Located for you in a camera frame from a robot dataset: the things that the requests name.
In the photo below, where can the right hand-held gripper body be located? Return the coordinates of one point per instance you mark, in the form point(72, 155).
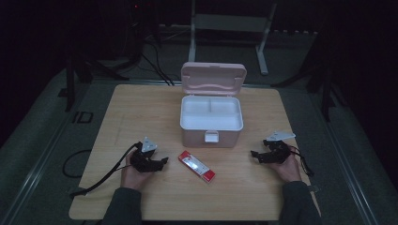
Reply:
point(278, 153)

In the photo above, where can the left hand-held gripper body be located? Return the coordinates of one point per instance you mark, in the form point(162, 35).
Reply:
point(142, 162)

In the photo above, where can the person's right hand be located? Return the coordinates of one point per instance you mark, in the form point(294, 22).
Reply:
point(289, 170)

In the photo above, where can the person's left hand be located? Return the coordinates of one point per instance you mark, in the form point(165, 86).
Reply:
point(133, 178)

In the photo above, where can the pink storage box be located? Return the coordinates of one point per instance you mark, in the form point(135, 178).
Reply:
point(212, 139)

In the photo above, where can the metal floor rail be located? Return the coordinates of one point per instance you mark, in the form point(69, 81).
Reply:
point(350, 175)
point(31, 178)

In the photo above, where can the black stand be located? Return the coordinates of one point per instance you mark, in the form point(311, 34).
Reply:
point(327, 93)
point(70, 84)

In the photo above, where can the white tray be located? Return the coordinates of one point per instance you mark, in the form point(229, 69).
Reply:
point(212, 122)

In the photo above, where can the white metal stand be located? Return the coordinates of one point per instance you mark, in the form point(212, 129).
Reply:
point(195, 37)

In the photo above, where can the red and white packet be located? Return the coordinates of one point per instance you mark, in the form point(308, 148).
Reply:
point(196, 165)

